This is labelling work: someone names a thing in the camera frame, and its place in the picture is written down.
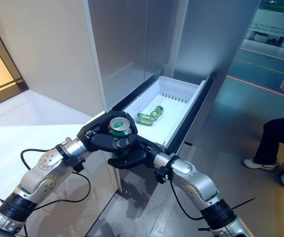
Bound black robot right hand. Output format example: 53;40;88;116
107;134;158;170

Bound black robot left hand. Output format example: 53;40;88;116
76;111;139;153

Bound tall green drink can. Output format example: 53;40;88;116
107;116;133;158

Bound white fridge drawer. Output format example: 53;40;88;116
112;75;218;155

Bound stainless steel fridge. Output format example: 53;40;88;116
87;0;259;218

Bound small green drink can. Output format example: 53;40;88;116
149;105;164;119
136;112;155;125

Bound white tall cabinet panel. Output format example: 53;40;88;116
0;0;123;193

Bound seated person black trousers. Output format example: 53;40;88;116
252;106;284;182

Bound white banner grey lettering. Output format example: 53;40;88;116
245;8;284;41

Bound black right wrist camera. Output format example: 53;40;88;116
155;165;170;185

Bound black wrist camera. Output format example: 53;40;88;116
69;158;86;173
155;165;170;185

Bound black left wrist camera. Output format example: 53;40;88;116
69;158;86;173

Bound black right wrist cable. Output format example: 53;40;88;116
168;181;209;221

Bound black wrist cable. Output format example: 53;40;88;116
168;181;209;221
20;148;91;210

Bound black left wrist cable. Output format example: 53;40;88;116
20;148;91;210

